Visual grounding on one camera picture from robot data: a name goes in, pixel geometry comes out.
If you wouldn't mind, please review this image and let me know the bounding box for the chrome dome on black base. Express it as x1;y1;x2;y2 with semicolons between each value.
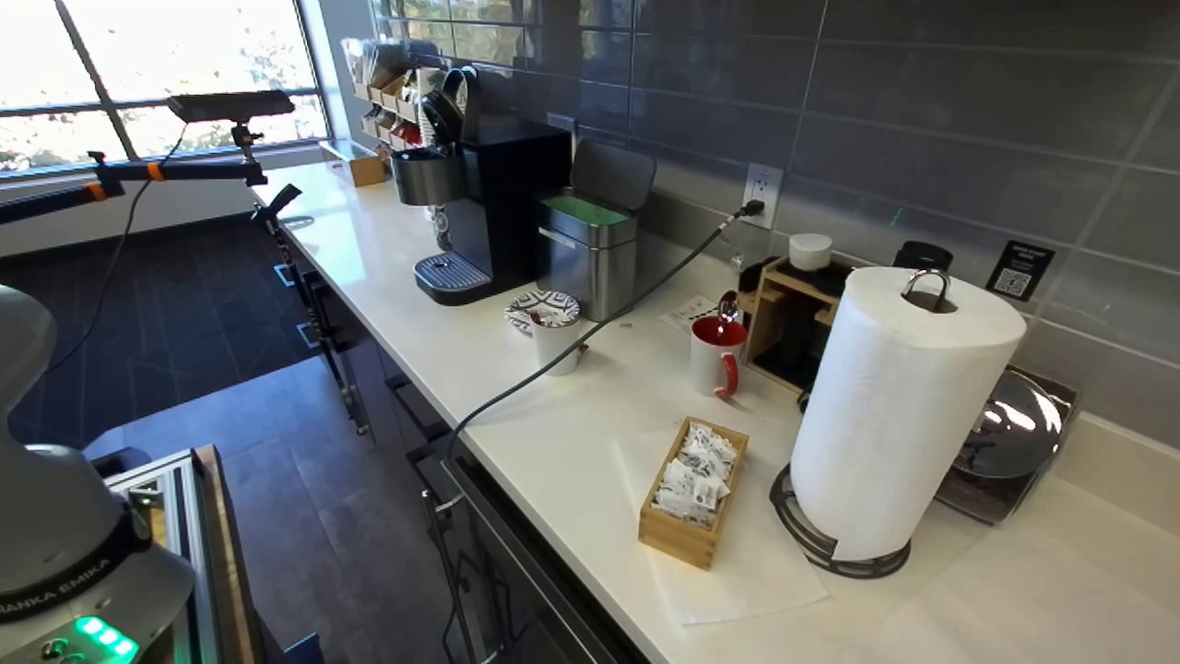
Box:
937;362;1085;530

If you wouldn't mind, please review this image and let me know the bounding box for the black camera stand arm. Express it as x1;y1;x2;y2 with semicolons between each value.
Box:
0;117;305;234

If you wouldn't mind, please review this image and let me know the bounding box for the black coffee machine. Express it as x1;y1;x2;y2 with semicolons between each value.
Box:
390;115;574;312

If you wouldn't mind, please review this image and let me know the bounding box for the white paper towel roll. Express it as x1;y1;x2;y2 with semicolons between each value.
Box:
784;267;1029;570

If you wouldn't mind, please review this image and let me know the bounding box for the small wooden holder box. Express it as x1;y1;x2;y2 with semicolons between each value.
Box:
345;147;396;191

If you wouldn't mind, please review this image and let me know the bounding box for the small white cup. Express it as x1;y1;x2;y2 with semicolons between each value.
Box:
784;228;838;277

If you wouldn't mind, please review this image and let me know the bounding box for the white sugar packets pile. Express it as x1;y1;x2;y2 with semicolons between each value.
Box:
650;421;745;527

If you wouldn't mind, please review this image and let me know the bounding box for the small wooden shelf cabinet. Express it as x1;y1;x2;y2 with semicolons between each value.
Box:
741;253;855;400

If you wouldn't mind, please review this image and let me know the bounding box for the open wooden packet box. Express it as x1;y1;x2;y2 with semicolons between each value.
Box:
634;414;752;573

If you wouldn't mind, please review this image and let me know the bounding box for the aluminium frame robot cart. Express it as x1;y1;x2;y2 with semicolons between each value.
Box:
102;444;264;664

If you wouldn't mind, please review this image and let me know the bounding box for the grey hinged bin lid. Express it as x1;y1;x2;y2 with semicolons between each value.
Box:
569;134;664;222

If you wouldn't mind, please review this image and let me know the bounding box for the black stereo camera bar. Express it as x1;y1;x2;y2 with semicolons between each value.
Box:
166;89;299;130

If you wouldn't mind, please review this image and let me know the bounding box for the steel bin green top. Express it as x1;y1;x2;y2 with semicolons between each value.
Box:
535;191;647;326

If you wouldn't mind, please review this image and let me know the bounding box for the steel appliance handle bar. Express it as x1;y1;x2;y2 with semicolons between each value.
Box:
433;454;619;664

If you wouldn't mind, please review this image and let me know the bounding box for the black wall sign plaque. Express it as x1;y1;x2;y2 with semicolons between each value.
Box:
985;235;1060;305

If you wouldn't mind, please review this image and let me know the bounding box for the black wire towel holder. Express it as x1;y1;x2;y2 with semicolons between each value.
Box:
766;239;959;585

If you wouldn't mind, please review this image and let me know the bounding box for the teal power cable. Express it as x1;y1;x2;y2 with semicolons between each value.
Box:
454;196;769;441

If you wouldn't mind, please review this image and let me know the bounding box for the white wall outlet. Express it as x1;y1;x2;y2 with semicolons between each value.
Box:
741;159;789;234

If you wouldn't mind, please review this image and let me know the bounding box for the large bright window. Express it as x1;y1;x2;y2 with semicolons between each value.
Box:
0;0;339;176

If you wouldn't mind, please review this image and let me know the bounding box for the dark lower kitchen cabinet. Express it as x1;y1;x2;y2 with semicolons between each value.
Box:
270;218;647;664

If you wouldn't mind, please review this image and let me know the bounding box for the white mug red handle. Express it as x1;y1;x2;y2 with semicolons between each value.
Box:
687;312;752;406

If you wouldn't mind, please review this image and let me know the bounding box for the white tub printed lid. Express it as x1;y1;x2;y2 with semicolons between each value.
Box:
505;283;586;378

